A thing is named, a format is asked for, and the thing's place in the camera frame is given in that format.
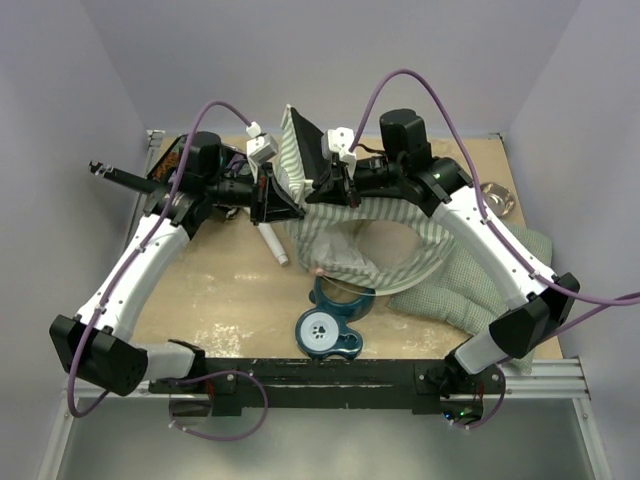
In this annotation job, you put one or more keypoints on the black poker chip case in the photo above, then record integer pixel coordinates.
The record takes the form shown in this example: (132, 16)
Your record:
(150, 167)

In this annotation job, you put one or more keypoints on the teal pet bowl stand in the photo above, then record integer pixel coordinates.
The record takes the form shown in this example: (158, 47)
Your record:
(324, 331)

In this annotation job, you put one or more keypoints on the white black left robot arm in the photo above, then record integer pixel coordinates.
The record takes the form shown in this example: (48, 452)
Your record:
(95, 344)

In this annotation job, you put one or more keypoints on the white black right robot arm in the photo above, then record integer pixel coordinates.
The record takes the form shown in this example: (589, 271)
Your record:
(538, 300)

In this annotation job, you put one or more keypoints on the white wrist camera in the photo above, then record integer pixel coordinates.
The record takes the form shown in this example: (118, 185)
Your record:
(261, 147)
(336, 143)

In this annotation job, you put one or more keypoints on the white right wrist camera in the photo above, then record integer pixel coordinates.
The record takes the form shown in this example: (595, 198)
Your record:
(336, 143)

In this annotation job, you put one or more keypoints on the green striped pet tent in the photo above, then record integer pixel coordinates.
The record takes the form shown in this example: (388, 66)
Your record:
(387, 245)

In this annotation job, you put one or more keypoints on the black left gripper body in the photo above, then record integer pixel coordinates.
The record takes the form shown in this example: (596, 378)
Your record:
(261, 193)

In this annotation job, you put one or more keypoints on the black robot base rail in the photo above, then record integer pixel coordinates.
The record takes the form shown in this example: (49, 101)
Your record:
(416, 385)

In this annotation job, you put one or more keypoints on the green checkered pet cushion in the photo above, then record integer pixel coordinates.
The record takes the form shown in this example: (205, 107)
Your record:
(459, 292)

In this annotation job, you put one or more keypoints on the steel pet bowl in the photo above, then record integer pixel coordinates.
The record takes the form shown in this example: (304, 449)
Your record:
(498, 198)

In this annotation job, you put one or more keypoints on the white toy microphone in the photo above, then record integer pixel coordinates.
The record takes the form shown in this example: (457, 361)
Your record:
(273, 243)

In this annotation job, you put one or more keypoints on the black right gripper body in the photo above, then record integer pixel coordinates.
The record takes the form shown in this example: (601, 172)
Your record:
(342, 180)

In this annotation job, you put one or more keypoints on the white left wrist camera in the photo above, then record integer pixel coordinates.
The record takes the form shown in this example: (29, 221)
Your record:
(261, 147)

